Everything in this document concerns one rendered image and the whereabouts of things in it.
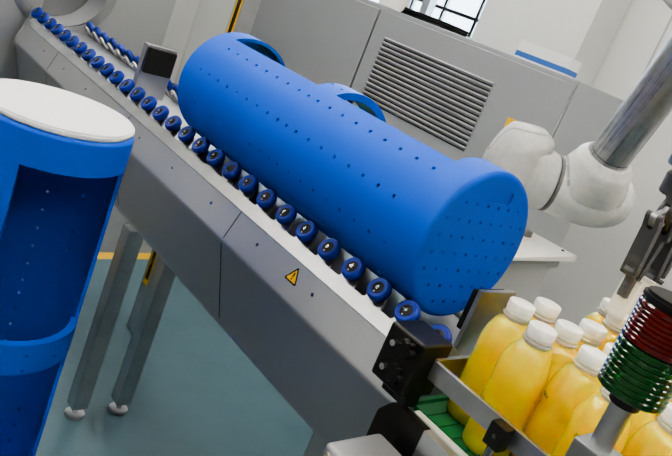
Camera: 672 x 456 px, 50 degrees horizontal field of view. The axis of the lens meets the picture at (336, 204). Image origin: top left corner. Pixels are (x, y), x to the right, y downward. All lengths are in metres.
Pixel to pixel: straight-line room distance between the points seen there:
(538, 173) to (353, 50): 1.86
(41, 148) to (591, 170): 1.24
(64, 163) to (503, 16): 3.29
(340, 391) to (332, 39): 2.56
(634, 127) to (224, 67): 0.95
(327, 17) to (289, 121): 2.30
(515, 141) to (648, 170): 2.27
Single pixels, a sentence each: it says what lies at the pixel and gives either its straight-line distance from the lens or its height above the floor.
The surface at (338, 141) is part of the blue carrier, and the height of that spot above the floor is 1.16.
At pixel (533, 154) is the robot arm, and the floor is 1.22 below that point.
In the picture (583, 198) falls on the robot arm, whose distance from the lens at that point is 1.89.
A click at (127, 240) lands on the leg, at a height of 0.60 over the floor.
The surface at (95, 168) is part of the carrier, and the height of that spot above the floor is 0.98.
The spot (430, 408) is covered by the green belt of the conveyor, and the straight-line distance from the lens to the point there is 1.11.
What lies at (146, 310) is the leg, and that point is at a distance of 2.22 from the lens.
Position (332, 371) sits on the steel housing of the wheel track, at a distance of 1.32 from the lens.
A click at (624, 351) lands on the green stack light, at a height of 1.20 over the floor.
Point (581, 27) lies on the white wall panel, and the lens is 4.02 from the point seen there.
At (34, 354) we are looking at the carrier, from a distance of 1.47.
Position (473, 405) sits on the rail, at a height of 0.97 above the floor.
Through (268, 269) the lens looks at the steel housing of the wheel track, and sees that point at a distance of 1.45.
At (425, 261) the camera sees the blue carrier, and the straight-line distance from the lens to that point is 1.19.
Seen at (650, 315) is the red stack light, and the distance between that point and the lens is 0.70.
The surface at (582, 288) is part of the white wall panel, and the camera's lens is 4.17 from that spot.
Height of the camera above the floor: 1.39
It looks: 15 degrees down
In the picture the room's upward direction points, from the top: 22 degrees clockwise
